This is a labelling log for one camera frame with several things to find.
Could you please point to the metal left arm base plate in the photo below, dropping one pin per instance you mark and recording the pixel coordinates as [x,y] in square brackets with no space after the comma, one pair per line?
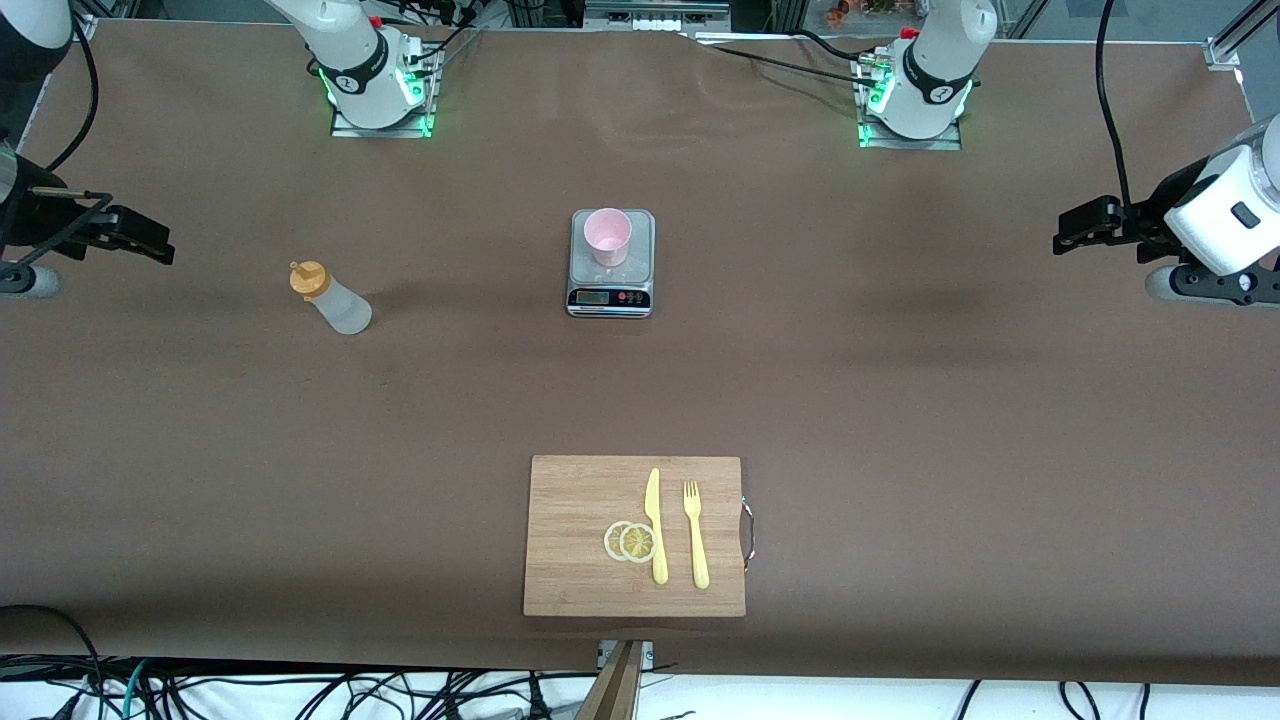
[868,135]

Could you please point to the yellow plastic knife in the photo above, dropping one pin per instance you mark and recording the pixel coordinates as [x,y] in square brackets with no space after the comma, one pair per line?
[655,530]

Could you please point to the grey power strip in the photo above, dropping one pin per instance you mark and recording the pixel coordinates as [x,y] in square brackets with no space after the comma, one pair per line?
[655,15]

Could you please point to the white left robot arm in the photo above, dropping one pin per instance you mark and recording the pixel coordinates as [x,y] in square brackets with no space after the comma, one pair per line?
[935,60]

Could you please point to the brown table cover sheet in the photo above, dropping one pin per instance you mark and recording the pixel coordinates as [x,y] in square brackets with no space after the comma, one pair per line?
[300,450]

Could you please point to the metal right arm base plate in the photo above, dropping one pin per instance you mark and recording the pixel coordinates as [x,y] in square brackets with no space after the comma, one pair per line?
[425,115]

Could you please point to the translucent sauce bottle orange cap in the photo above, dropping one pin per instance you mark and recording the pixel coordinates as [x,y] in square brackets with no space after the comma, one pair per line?
[340,312]

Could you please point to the wooden post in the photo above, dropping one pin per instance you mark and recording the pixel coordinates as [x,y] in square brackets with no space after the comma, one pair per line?
[612,690]

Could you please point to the pink plastic cup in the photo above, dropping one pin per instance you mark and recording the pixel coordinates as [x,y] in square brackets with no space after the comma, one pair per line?
[608,240]

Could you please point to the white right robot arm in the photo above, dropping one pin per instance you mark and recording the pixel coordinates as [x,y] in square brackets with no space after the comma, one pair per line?
[360,60]

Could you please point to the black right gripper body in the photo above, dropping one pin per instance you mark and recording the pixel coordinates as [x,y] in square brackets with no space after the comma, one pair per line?
[45,216]

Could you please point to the lemon slice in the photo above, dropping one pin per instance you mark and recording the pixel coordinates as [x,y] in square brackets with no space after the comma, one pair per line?
[638,543]

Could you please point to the yellow plastic fork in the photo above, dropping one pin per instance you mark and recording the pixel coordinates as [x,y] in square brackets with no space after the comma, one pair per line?
[697,540]

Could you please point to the silver digital kitchen scale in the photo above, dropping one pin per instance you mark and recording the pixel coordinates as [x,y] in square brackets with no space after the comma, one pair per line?
[640,260]

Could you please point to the aluminium frame profile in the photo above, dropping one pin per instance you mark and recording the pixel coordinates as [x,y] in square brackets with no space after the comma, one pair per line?
[1235,40]

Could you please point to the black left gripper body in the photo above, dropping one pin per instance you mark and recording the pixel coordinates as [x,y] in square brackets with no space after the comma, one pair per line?
[1143,222]

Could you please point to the small metal bracket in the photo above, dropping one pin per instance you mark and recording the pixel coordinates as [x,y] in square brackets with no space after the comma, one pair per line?
[648,655]

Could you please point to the wooden cutting board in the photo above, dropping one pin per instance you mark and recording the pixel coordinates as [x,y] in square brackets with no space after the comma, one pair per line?
[570,540]

